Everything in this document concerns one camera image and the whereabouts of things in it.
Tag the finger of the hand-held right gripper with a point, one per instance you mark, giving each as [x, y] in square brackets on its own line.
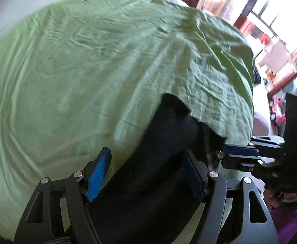
[241, 150]
[237, 164]

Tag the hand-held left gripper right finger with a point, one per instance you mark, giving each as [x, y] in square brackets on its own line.
[194, 181]

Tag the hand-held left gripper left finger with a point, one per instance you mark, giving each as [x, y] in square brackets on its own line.
[99, 176]

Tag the black pants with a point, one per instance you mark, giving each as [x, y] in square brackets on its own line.
[161, 162]

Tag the person's right hand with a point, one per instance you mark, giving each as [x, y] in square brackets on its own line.
[271, 198]

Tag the pink toy car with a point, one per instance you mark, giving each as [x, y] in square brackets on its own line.
[277, 108]

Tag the dark cloth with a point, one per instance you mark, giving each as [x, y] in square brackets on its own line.
[256, 73]

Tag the person's purple clothing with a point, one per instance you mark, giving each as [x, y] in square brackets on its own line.
[288, 226]

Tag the green bed sheet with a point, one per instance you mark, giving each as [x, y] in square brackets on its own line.
[87, 81]

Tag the white mattress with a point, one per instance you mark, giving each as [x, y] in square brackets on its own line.
[8, 12]

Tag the dark wooden window frame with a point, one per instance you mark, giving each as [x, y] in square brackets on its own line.
[268, 20]

